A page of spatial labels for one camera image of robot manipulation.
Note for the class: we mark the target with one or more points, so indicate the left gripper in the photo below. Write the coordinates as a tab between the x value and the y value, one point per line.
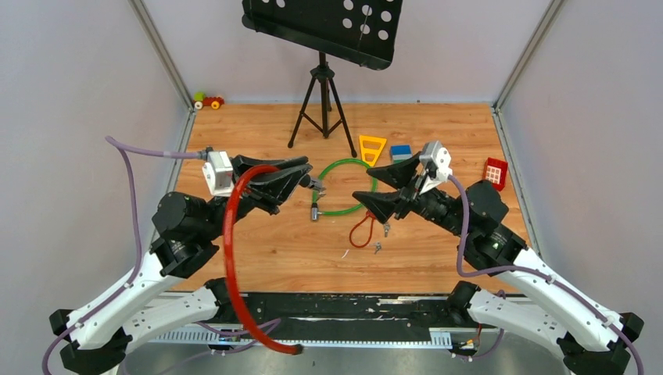
270	190

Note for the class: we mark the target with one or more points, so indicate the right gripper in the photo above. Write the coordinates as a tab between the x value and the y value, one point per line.
397	176

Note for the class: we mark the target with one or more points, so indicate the red padlock with thin cable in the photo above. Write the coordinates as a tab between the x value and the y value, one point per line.
361	234

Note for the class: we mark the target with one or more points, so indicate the thick red cable lock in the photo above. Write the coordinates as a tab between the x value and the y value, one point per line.
230	248

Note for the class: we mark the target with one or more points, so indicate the keys of red lock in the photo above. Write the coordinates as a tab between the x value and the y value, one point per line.
320	195

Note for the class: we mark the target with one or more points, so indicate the green cable lock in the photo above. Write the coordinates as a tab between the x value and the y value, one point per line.
316	212

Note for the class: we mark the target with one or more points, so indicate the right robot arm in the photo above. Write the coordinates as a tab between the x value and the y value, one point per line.
504	283

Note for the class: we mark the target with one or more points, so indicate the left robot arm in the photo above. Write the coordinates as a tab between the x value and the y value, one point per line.
98	336

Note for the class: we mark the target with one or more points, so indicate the blue green stacked blocks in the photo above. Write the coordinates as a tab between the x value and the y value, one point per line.
399	153

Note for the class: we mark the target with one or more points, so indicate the yellow triangular plastic piece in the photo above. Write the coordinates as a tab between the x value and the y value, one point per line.
371	148

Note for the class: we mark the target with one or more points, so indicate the toy car red green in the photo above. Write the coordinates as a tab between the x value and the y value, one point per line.
201	100

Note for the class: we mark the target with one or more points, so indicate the red window block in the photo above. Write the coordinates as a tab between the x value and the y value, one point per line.
495	171

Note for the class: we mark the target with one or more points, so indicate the black music stand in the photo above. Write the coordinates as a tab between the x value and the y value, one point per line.
360	32

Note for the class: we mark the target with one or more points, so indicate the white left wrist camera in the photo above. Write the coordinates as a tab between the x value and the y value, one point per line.
218	172

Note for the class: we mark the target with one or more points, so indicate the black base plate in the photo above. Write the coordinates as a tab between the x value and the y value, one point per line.
355	317

